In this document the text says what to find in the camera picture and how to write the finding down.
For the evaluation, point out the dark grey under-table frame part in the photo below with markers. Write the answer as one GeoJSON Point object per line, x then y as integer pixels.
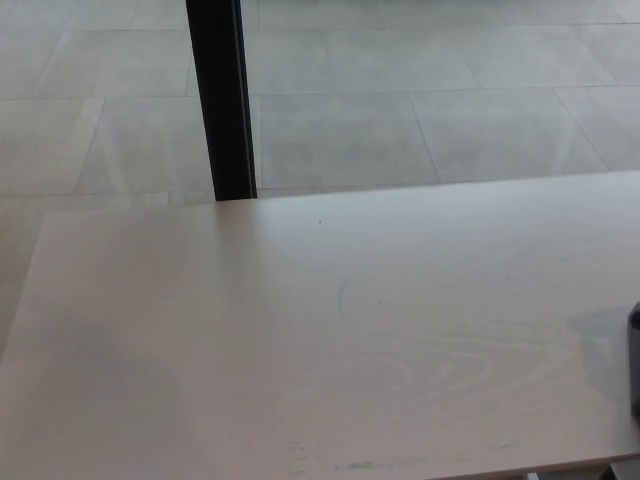
{"type": "Point", "coordinates": [625, 472]}

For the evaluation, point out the black vertical metal post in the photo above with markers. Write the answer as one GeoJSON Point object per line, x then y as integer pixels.
{"type": "Point", "coordinates": [223, 100]}

